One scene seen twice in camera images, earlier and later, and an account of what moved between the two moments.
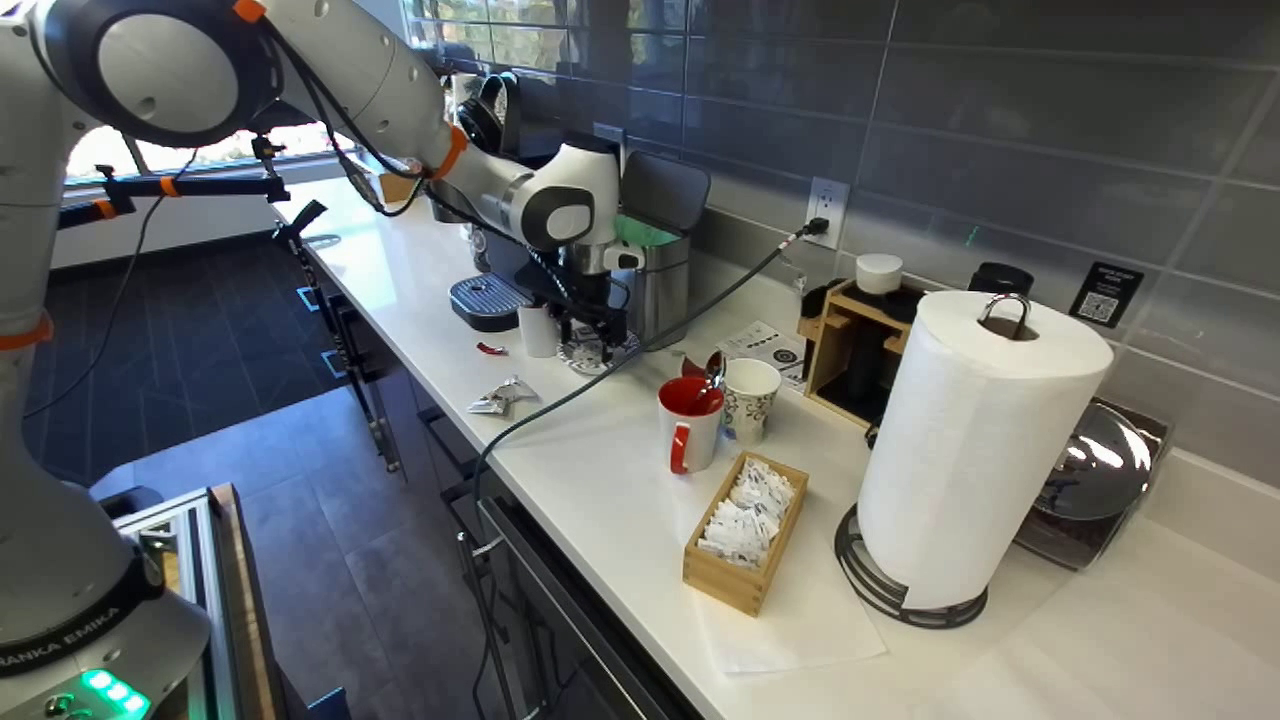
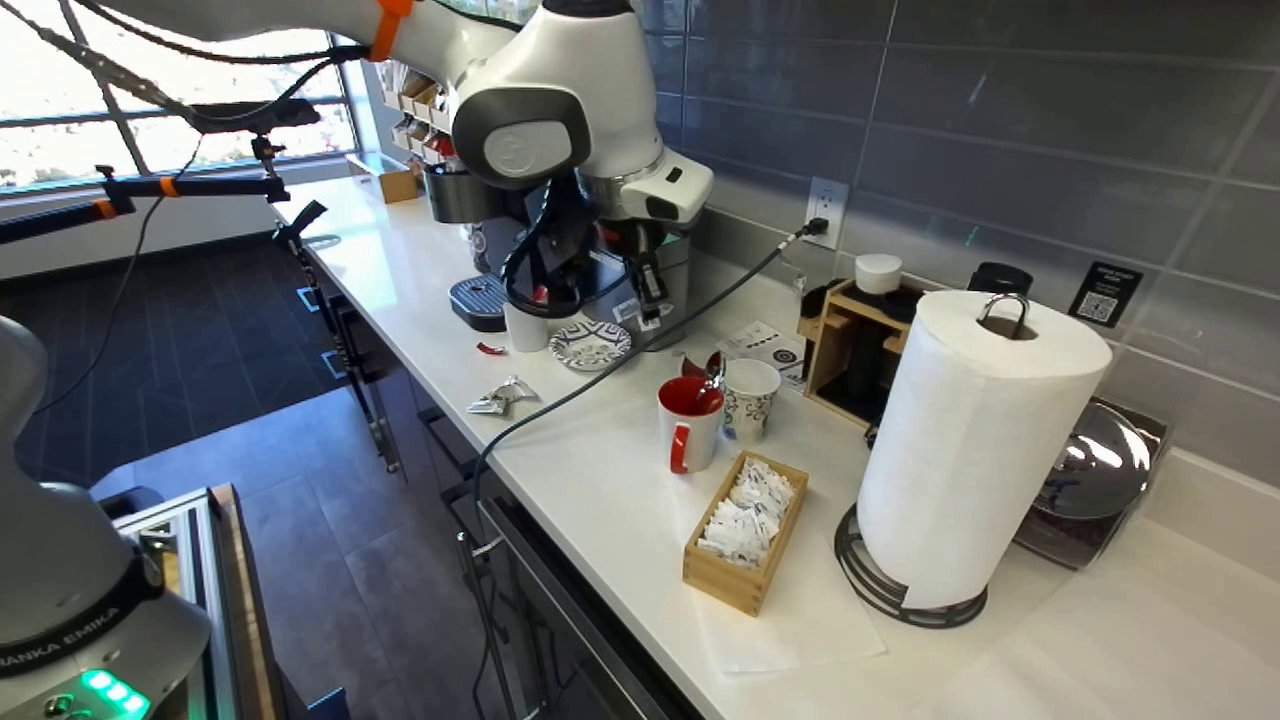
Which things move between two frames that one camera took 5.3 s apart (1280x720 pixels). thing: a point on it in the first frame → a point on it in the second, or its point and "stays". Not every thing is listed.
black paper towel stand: (891, 591) stays
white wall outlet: (826, 208) stays
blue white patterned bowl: (591, 359) stays
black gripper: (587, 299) → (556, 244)
